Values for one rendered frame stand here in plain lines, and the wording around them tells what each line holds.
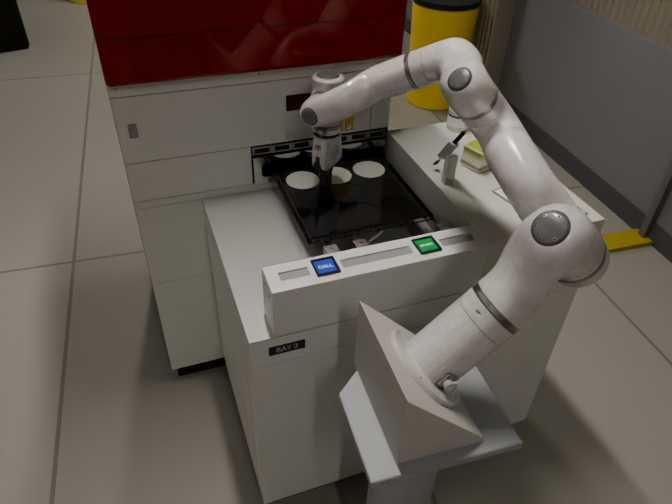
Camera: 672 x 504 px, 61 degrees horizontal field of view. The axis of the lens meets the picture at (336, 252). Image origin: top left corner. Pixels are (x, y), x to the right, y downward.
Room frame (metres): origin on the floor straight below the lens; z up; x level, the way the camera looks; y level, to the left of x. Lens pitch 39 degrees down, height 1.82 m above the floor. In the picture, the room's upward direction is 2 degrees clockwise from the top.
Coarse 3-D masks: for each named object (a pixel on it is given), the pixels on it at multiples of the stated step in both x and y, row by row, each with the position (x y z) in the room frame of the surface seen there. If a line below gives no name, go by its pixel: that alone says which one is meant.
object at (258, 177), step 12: (348, 144) 1.63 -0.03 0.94; (360, 144) 1.65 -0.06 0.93; (372, 144) 1.66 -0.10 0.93; (384, 144) 1.68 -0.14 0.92; (252, 156) 1.53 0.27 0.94; (264, 156) 1.54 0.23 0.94; (276, 156) 1.55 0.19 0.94; (288, 156) 1.56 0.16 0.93; (300, 156) 1.57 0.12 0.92; (300, 168) 1.59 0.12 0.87; (264, 180) 1.53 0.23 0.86
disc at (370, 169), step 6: (360, 162) 1.60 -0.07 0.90; (366, 162) 1.60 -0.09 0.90; (372, 162) 1.60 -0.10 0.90; (354, 168) 1.56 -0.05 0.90; (360, 168) 1.56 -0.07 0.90; (366, 168) 1.56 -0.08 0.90; (372, 168) 1.56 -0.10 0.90; (378, 168) 1.56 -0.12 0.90; (384, 168) 1.56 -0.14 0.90; (360, 174) 1.52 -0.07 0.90; (366, 174) 1.52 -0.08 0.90; (372, 174) 1.53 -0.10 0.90; (378, 174) 1.53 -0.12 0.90
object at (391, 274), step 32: (320, 256) 1.05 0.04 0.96; (352, 256) 1.05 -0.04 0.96; (384, 256) 1.06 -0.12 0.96; (416, 256) 1.06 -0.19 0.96; (448, 256) 1.07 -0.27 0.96; (480, 256) 1.10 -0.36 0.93; (288, 288) 0.93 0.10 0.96; (320, 288) 0.95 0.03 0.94; (352, 288) 0.98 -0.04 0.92; (384, 288) 1.01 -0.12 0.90; (416, 288) 1.04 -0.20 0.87; (448, 288) 1.08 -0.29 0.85; (288, 320) 0.92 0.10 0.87; (320, 320) 0.95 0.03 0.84
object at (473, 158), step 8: (464, 144) 1.49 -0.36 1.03; (472, 144) 1.49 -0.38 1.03; (464, 152) 1.49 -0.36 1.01; (472, 152) 1.47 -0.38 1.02; (480, 152) 1.45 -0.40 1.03; (464, 160) 1.48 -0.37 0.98; (472, 160) 1.46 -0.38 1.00; (480, 160) 1.44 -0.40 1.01; (472, 168) 1.46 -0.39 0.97; (480, 168) 1.44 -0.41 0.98; (488, 168) 1.47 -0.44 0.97
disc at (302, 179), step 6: (294, 174) 1.51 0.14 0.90; (300, 174) 1.51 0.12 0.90; (306, 174) 1.51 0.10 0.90; (312, 174) 1.51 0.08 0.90; (288, 180) 1.47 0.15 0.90; (294, 180) 1.47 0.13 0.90; (300, 180) 1.47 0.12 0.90; (306, 180) 1.48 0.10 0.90; (312, 180) 1.48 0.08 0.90; (318, 180) 1.48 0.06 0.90; (294, 186) 1.44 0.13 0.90; (300, 186) 1.44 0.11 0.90; (306, 186) 1.44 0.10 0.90; (312, 186) 1.44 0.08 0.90
